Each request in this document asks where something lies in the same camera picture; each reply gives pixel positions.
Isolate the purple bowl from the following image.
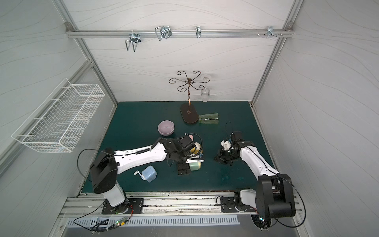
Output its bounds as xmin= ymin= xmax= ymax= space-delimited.
xmin=158 ymin=120 xmax=175 ymax=136

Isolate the green pencil sharpener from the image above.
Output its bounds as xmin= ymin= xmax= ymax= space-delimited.
xmin=189 ymin=162 xmax=201 ymax=171

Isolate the black round fan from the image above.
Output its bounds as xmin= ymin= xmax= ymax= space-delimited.
xmin=251 ymin=215 xmax=272 ymax=231

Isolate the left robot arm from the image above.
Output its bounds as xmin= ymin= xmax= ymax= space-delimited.
xmin=88 ymin=133 xmax=203 ymax=214

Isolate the white vent grille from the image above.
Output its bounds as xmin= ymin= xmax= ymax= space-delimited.
xmin=66 ymin=215 xmax=240 ymax=228

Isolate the metal double hook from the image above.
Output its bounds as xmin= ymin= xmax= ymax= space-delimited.
xmin=125 ymin=33 xmax=141 ymax=51

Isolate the copper wine glass stand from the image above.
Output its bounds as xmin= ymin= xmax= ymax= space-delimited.
xmin=168 ymin=70 xmax=211 ymax=124

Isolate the metal wire hook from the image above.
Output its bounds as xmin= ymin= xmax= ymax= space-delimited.
xmin=155 ymin=26 xmax=172 ymax=41

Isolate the small metal ring hook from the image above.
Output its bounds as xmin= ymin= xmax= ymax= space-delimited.
xmin=195 ymin=26 xmax=201 ymax=39

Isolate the metal clamp hook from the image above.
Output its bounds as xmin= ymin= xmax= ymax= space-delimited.
xmin=257 ymin=26 xmax=283 ymax=38

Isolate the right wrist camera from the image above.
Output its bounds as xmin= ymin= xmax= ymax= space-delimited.
xmin=221 ymin=140 xmax=232 ymax=151

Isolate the clear hanging wine glass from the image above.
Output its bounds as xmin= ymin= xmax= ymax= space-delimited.
xmin=201 ymin=77 xmax=210 ymax=102

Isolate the yellow pencil sharpener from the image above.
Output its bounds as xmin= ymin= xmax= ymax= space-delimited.
xmin=190 ymin=142 xmax=201 ymax=157

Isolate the aluminium top rail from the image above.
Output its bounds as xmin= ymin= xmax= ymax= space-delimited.
xmin=66 ymin=28 xmax=295 ymax=39

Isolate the white wire basket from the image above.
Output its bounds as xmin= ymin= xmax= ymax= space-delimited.
xmin=11 ymin=79 xmax=105 ymax=153

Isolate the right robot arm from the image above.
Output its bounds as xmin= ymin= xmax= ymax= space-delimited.
xmin=214 ymin=131 xmax=298 ymax=230

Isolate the blue pencil sharpener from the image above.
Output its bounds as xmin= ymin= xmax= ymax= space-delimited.
xmin=134 ymin=166 xmax=157 ymax=183

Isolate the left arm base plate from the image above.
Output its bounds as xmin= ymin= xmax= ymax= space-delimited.
xmin=102 ymin=198 xmax=144 ymax=215

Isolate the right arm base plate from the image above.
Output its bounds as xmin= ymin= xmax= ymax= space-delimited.
xmin=216 ymin=196 xmax=257 ymax=213

